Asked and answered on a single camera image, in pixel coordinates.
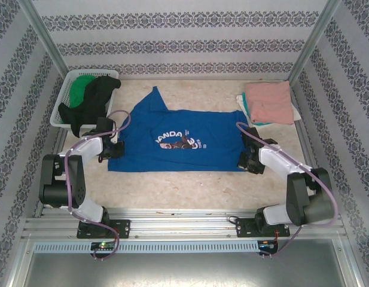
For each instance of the blue printed t-shirt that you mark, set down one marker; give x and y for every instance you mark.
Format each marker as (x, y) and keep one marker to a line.
(178, 122)

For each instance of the white plastic laundry basket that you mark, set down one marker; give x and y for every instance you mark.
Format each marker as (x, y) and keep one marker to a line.
(63, 95)

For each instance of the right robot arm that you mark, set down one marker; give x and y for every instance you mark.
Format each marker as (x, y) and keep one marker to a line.
(306, 197)

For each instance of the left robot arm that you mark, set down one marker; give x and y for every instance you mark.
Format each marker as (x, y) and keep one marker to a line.
(58, 179)

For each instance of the black t-shirt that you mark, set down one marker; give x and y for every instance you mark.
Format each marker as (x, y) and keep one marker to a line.
(94, 101)

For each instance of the pink folded t-shirt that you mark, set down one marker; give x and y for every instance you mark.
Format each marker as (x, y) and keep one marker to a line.
(271, 101)

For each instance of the green t-shirt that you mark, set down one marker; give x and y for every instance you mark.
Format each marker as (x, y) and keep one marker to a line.
(78, 89)

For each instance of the circuit board with green light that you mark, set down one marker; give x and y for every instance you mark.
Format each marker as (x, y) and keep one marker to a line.
(103, 245)

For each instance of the metal bottom panel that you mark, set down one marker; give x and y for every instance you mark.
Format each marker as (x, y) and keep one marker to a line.
(184, 270)

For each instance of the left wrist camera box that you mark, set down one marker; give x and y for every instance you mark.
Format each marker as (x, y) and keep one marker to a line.
(105, 124)

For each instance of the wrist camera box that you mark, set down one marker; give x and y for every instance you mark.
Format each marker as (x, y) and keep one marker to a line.
(249, 134)
(105, 124)

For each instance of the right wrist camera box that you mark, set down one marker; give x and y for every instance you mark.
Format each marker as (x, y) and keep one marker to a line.
(249, 134)

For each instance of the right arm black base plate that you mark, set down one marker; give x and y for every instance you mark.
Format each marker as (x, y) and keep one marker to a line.
(242, 228)

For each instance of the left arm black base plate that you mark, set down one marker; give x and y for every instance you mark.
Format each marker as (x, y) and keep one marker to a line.
(123, 227)

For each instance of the aluminium rail frame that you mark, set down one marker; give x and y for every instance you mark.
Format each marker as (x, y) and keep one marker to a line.
(184, 222)

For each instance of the left aluminium corner post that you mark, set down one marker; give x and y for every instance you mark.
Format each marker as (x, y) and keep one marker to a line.
(46, 39)

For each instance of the aluminium corner post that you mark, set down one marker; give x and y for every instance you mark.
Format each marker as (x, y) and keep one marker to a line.
(46, 39)
(314, 39)

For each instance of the right aluminium corner post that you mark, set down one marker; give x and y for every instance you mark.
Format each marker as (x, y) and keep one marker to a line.
(314, 39)

